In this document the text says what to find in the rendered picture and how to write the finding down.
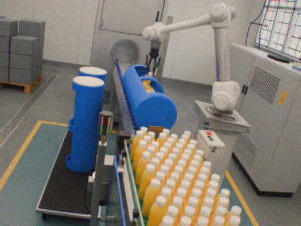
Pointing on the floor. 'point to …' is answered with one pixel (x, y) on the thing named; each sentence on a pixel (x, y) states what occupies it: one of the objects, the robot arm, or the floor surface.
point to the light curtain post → (163, 50)
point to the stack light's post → (97, 183)
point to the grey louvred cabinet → (267, 121)
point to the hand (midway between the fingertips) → (150, 70)
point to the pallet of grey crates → (21, 52)
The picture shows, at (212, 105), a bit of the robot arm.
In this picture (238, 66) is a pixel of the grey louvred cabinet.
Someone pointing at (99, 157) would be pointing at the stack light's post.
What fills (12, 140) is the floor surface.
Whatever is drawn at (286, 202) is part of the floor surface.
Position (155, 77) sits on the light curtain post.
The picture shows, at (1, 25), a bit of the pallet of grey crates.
